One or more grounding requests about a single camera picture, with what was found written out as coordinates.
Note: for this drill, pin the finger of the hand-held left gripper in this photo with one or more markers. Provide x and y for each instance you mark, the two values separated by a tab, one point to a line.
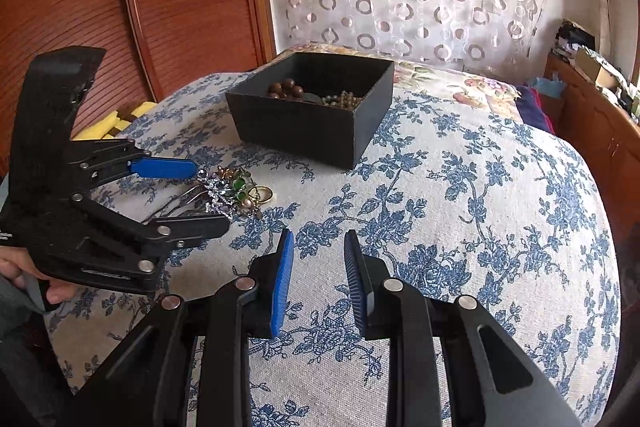
165	168
195	227

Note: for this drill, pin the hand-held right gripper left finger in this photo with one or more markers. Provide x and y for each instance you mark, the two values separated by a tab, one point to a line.
282	287

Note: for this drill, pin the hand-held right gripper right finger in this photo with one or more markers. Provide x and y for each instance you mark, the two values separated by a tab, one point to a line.
355	287

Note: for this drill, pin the silver hairpin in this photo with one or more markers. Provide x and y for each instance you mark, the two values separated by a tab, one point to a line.
215	193

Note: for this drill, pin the green glass bead jewelry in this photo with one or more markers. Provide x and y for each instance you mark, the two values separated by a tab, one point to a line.
239	184

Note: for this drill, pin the black box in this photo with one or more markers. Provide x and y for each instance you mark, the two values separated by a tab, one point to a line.
300	132

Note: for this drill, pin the green jade bangle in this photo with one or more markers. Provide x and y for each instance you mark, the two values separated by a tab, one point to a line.
313	98

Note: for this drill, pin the person's left hand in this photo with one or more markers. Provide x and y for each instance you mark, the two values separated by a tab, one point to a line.
20	266

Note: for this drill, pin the yellow plush toy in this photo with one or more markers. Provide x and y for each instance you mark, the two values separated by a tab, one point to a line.
107	127

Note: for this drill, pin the blue floral quilt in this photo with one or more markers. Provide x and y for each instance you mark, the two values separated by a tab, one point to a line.
450	232

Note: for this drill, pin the pink floral bedspread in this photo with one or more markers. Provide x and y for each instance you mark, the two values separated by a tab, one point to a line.
450	87

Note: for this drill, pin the dark blue blanket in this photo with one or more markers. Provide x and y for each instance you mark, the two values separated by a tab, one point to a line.
535	107

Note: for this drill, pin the light blue cloth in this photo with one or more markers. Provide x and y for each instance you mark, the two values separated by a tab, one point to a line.
547	88

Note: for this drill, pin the wooden cabinet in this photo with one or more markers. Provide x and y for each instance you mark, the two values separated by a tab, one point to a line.
600	132

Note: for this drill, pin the cardboard box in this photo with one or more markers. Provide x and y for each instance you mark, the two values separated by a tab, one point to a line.
595	69

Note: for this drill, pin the pile of dark clothes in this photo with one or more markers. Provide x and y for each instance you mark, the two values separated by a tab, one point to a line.
572	37

